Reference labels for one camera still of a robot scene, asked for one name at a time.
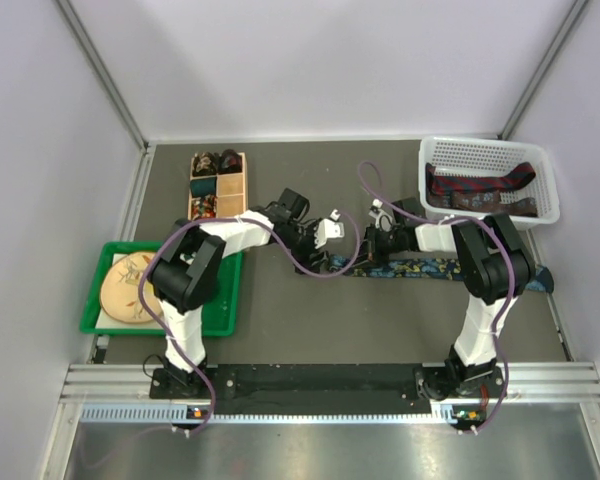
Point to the red striped tie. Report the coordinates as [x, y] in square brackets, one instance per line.
[441, 185]

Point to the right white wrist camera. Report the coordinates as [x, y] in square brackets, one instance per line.
[383, 220]

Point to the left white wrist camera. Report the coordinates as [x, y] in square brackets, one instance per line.
[328, 229]

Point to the dark red rolled tie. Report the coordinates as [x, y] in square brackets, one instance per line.
[230, 162]

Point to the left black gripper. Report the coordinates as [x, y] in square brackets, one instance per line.
[314, 263]

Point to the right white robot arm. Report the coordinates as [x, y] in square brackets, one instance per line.
[495, 266]

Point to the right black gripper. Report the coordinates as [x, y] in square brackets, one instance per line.
[372, 249]

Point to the blue floral tie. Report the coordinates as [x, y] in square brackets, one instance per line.
[440, 269]

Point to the brown patterned tie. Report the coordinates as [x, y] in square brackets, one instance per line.
[483, 202]

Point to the multicolour patterned rolled tie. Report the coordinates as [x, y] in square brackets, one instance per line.
[203, 207]

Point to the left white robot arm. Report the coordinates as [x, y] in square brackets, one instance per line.
[184, 276]

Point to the white plastic basket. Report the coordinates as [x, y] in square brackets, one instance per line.
[461, 157]

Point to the dark green rolled tie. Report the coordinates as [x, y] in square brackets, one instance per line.
[201, 187]

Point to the wooden compartment box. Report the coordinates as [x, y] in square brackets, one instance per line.
[231, 192]

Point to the beige patterned rolled tie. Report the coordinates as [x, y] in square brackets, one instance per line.
[204, 164]

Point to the green plastic tray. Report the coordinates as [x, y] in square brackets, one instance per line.
[218, 316]

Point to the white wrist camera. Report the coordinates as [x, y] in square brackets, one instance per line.
[328, 229]
[383, 220]

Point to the round wooden embroidered plate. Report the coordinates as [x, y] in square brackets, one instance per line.
[122, 292]

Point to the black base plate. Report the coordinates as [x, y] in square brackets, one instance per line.
[253, 382]

